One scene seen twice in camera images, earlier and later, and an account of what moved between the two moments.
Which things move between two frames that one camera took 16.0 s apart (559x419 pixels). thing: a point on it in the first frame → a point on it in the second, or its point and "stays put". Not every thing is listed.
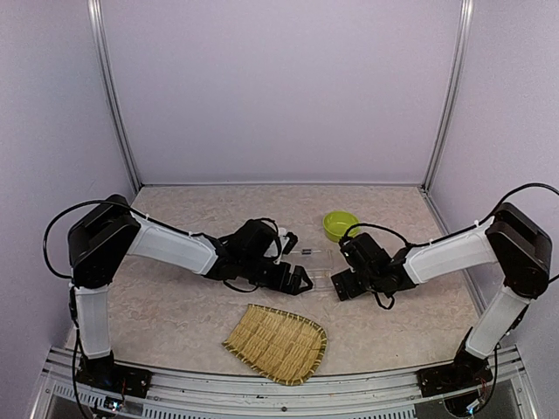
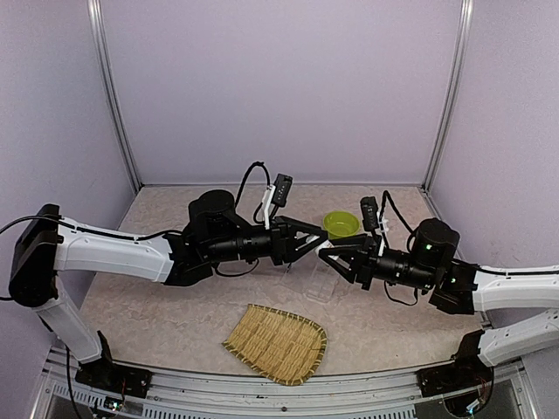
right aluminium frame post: (459, 72) stays put
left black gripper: (281, 283) → (285, 246)
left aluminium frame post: (106, 67) stays put
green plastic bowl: (336, 223) stays put
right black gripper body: (353, 289) → (366, 268)
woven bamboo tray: (277, 346) stays put
